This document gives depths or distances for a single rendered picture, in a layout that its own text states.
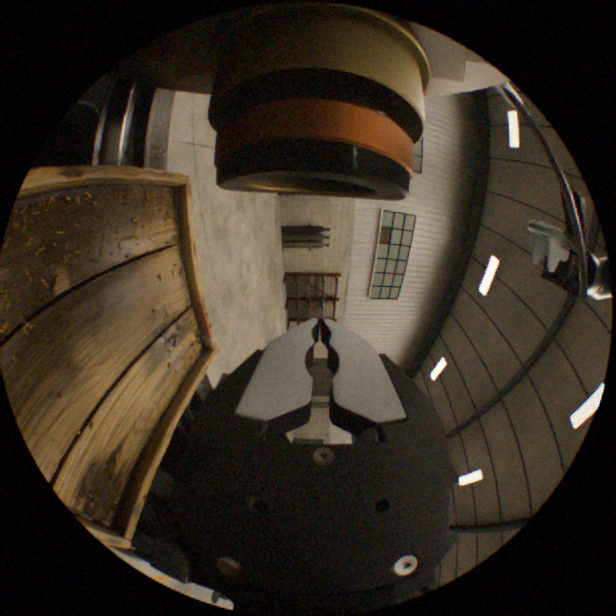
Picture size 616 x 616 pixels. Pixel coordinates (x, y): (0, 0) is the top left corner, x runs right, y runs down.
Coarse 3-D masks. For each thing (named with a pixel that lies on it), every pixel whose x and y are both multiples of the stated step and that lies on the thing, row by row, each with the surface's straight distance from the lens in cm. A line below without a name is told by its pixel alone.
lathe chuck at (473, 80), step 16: (144, 64) 22; (160, 64) 22; (480, 64) 22; (128, 80) 24; (144, 80) 24; (160, 80) 24; (176, 80) 24; (192, 80) 24; (208, 80) 24; (432, 80) 24; (448, 80) 24; (464, 80) 24; (480, 80) 24; (496, 80) 24
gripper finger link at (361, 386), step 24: (336, 336) 11; (336, 360) 10; (360, 360) 9; (336, 384) 8; (360, 384) 8; (384, 384) 9; (336, 408) 8; (360, 408) 8; (384, 408) 8; (360, 432) 8
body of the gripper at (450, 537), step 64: (256, 448) 6; (320, 448) 6; (384, 448) 7; (192, 512) 6; (256, 512) 6; (320, 512) 6; (384, 512) 6; (448, 512) 7; (192, 576) 7; (256, 576) 6; (320, 576) 6; (384, 576) 6
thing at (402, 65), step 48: (240, 48) 8; (288, 48) 6; (336, 48) 6; (384, 48) 7; (240, 96) 7; (288, 96) 6; (336, 96) 6; (384, 96) 7; (240, 144) 6; (288, 144) 5; (336, 144) 5; (384, 144) 6; (288, 192) 11; (336, 192) 11; (384, 192) 7
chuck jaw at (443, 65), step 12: (384, 12) 10; (408, 24) 10; (420, 24) 10; (420, 36) 10; (432, 36) 10; (444, 36) 10; (432, 48) 10; (444, 48) 10; (456, 48) 10; (432, 60) 11; (444, 60) 11; (456, 60) 11; (480, 60) 14; (432, 72) 12; (444, 72) 12; (456, 72) 12
